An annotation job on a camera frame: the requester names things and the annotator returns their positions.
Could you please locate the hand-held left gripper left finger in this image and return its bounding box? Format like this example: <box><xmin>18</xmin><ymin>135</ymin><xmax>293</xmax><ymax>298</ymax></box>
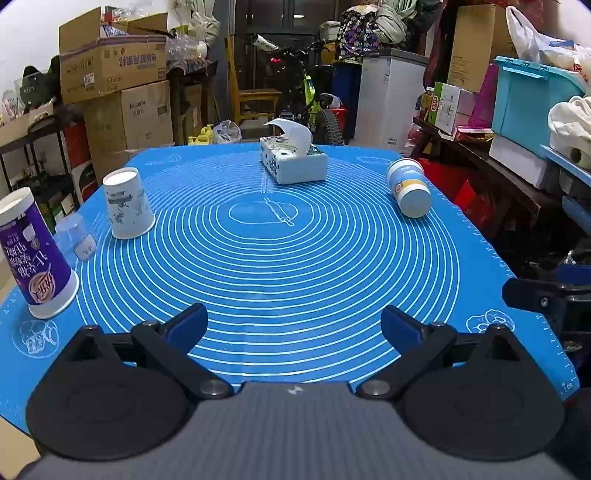
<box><xmin>59</xmin><ymin>303</ymin><xmax>234</xmax><ymax>400</ymax></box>

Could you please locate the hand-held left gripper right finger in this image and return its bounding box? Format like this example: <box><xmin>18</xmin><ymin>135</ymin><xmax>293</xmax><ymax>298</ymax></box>
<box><xmin>356</xmin><ymin>305</ymin><xmax>536</xmax><ymax>400</ymax></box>

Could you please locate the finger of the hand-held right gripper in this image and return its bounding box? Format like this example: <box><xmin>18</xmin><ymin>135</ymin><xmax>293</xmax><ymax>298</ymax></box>
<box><xmin>502</xmin><ymin>276</ymin><xmax>591</xmax><ymax>320</ymax></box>

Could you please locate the white cup yellow blue label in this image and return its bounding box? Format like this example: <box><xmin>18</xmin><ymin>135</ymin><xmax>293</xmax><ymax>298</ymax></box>
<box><xmin>386</xmin><ymin>158</ymin><xmax>432</xmax><ymax>219</ymax></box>

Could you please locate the white patterned paper cup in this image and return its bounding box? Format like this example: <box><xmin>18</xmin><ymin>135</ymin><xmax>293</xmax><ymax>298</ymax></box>
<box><xmin>102</xmin><ymin>167</ymin><xmax>156</xmax><ymax>240</ymax></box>

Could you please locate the clear plastic cup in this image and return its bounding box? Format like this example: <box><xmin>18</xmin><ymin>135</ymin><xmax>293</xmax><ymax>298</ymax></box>
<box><xmin>55</xmin><ymin>216</ymin><xmax>98</xmax><ymax>262</ymax></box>

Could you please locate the purple paper cup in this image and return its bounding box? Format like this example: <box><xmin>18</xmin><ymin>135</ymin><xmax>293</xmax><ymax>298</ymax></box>
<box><xmin>0</xmin><ymin>187</ymin><xmax>81</xmax><ymax>320</ymax></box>

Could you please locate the dark wooden side table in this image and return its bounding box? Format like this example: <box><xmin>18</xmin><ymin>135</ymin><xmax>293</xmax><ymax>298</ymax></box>
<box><xmin>406</xmin><ymin>117</ymin><xmax>568</xmax><ymax>274</ymax></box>

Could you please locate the blue silicone baking mat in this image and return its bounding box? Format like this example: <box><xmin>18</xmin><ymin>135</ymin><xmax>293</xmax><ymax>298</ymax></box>
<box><xmin>0</xmin><ymin>144</ymin><xmax>578</xmax><ymax>445</ymax></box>

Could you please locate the white flat box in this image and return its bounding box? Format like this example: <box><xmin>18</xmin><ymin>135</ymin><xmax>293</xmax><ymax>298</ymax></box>
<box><xmin>488</xmin><ymin>134</ymin><xmax>562</xmax><ymax>190</ymax></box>

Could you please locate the white cloth bundle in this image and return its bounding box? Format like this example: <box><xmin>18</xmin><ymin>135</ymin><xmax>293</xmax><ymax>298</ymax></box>
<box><xmin>548</xmin><ymin>95</ymin><xmax>591</xmax><ymax>169</ymax></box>

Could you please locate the yellow plastic jug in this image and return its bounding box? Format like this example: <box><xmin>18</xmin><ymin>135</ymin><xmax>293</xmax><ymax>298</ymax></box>
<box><xmin>187</xmin><ymin>124</ymin><xmax>216</xmax><ymax>146</ymax></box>

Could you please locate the turquoise plastic storage bin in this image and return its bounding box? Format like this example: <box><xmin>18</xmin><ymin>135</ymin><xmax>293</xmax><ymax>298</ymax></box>
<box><xmin>491</xmin><ymin>55</ymin><xmax>589</xmax><ymax>154</ymax></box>

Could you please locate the white patterned tissue box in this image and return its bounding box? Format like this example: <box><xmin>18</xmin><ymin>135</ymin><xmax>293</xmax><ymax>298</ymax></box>
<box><xmin>259</xmin><ymin>117</ymin><xmax>329</xmax><ymax>185</ymax></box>

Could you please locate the red box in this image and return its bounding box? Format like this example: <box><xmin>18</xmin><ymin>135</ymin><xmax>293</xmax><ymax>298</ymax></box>
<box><xmin>64</xmin><ymin>124</ymin><xmax>100</xmax><ymax>205</ymax></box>

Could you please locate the crumpled clear plastic bag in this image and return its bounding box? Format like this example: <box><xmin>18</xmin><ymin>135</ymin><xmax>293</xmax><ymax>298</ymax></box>
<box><xmin>213</xmin><ymin>119</ymin><xmax>242</xmax><ymax>145</ymax></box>

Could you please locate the magenta gift bag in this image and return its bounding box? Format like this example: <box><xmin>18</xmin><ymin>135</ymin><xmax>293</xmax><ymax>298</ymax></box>
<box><xmin>470</xmin><ymin>63</ymin><xmax>500</xmax><ymax>130</ymax></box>

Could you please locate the white green carton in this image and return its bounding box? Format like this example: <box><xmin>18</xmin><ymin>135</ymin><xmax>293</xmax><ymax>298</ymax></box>
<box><xmin>427</xmin><ymin>82</ymin><xmax>476</xmax><ymax>136</ymax></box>

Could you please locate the large cardboard box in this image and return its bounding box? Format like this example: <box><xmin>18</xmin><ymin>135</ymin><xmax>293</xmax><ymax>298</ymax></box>
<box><xmin>84</xmin><ymin>80</ymin><xmax>174</xmax><ymax>186</ymax></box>

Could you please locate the orange juice bottle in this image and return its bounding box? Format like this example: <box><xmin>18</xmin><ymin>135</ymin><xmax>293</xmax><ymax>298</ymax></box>
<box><xmin>421</xmin><ymin>86</ymin><xmax>437</xmax><ymax>123</ymax></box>

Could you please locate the black metal shelf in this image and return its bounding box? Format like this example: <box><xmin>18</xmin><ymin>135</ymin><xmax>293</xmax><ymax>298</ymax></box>
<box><xmin>0</xmin><ymin>105</ymin><xmax>89</xmax><ymax>223</ymax></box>

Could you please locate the white chest freezer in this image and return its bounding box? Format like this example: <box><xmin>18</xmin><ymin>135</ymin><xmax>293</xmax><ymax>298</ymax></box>
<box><xmin>355</xmin><ymin>48</ymin><xmax>430</xmax><ymax>153</ymax></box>

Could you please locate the wooden chair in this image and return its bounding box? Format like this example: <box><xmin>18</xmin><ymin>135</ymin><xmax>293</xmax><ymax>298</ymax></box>
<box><xmin>225</xmin><ymin>37</ymin><xmax>283</xmax><ymax>139</ymax></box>

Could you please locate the bicycle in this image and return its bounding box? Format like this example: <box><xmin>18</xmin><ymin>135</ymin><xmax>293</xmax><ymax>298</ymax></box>
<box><xmin>252</xmin><ymin>32</ymin><xmax>345</xmax><ymax>147</ymax></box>

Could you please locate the white plastic bag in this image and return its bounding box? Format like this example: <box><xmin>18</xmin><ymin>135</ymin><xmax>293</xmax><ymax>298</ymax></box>
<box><xmin>505</xmin><ymin>6</ymin><xmax>591</xmax><ymax>80</ymax></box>

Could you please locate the tall cardboard box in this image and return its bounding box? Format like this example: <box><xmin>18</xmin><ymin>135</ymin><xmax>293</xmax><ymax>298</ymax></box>
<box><xmin>446</xmin><ymin>6</ymin><xmax>519</xmax><ymax>93</ymax></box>

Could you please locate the open cardboard box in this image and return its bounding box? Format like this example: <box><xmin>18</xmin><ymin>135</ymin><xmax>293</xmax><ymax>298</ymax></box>
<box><xmin>59</xmin><ymin>6</ymin><xmax>170</xmax><ymax>105</ymax></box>

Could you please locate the black bag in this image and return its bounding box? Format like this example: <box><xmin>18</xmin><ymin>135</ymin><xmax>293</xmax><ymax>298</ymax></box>
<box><xmin>21</xmin><ymin>65</ymin><xmax>62</xmax><ymax>112</ymax></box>

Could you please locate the floral jacket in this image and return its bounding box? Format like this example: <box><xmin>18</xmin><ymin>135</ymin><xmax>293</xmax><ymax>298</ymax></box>
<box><xmin>337</xmin><ymin>6</ymin><xmax>385</xmax><ymax>64</ymax></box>

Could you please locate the grey green jacket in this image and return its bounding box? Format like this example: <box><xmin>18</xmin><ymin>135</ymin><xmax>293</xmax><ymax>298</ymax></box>
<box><xmin>373</xmin><ymin>0</ymin><xmax>420</xmax><ymax>47</ymax></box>

